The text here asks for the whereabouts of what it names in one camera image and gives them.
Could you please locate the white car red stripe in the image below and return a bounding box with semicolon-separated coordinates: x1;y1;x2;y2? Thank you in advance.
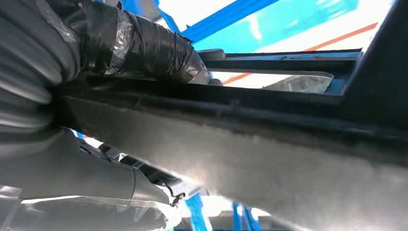
157;0;396;95

